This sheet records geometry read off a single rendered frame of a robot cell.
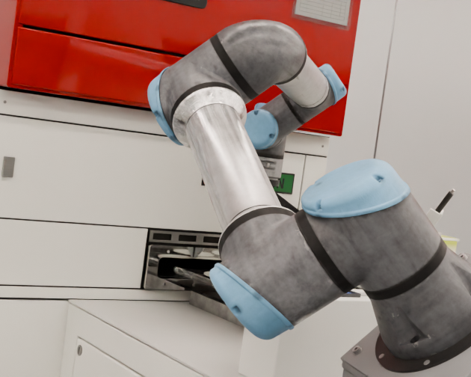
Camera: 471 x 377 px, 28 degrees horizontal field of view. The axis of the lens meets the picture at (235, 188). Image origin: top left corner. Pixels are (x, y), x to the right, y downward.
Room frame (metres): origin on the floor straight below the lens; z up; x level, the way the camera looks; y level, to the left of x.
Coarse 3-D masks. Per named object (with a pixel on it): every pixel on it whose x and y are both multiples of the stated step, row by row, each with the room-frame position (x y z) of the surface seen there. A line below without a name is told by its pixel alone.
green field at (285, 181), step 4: (284, 176) 2.15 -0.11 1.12; (288, 176) 2.15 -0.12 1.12; (292, 176) 2.16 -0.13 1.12; (280, 180) 2.14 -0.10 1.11; (284, 180) 2.15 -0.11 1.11; (288, 180) 2.15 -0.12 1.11; (292, 180) 2.16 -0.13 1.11; (280, 184) 2.14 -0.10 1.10; (284, 184) 2.15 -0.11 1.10; (288, 184) 2.16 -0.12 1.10; (276, 188) 2.14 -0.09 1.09; (280, 188) 2.14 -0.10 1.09; (284, 188) 2.15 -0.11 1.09; (288, 188) 2.16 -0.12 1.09
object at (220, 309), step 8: (192, 296) 1.99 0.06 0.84; (200, 296) 1.97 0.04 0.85; (208, 296) 1.96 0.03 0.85; (192, 304) 1.99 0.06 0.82; (200, 304) 1.96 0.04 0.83; (208, 304) 1.94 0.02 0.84; (216, 304) 1.92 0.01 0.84; (224, 304) 1.89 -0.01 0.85; (208, 312) 1.94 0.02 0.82; (216, 312) 1.91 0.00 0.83; (224, 312) 1.89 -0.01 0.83; (232, 320) 1.86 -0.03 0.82
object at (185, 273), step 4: (176, 268) 1.95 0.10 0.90; (180, 268) 1.95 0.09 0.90; (176, 272) 1.95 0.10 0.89; (180, 272) 1.93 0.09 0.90; (184, 272) 1.92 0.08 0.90; (188, 272) 1.91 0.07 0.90; (184, 276) 1.93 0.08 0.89; (188, 276) 1.91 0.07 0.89; (192, 276) 1.89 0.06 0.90; (196, 276) 1.89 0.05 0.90; (200, 276) 1.88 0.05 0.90; (196, 280) 1.88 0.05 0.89; (200, 280) 1.87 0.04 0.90; (204, 280) 1.86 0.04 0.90; (208, 280) 1.85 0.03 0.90; (208, 284) 1.84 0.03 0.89; (212, 284) 1.83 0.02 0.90
